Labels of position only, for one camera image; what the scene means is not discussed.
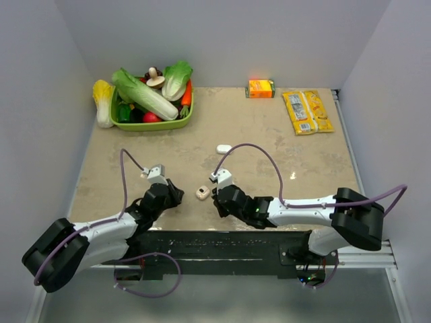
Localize beige small charging case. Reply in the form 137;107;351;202
195;186;211;201

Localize white oval charging case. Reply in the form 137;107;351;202
216;144;232;155

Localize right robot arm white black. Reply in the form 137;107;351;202
211;184;385;264

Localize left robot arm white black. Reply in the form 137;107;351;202
22;180;184;293

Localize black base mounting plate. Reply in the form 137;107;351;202
59;230;339;282

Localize green plastic basket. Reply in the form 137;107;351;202
109;84;194;132

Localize red tomato toy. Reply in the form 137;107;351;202
142;112;163;123

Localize dark eggplant toy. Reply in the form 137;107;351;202
129;108;145;123

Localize green pepper toy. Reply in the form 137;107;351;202
117;103;132;123

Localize orange carrot toy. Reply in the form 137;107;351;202
180;80;193;118

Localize large napa cabbage toy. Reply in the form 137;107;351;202
111;68;178;121

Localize beige mushroom toy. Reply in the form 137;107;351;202
146;67;165;89

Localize orange green small box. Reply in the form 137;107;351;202
245;79;275;99

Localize yellow snack package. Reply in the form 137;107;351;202
282;90;335;135

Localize yellow cabbage toy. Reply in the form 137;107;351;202
92;79;114;129

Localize small green cabbage toy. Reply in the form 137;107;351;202
162;61;193;102

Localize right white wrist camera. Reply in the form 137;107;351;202
209;168;233;190

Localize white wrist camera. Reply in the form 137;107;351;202
209;168;233;190
140;164;168;185

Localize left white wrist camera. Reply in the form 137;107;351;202
140;164;168;185

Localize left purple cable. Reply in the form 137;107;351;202
33;149;182;299

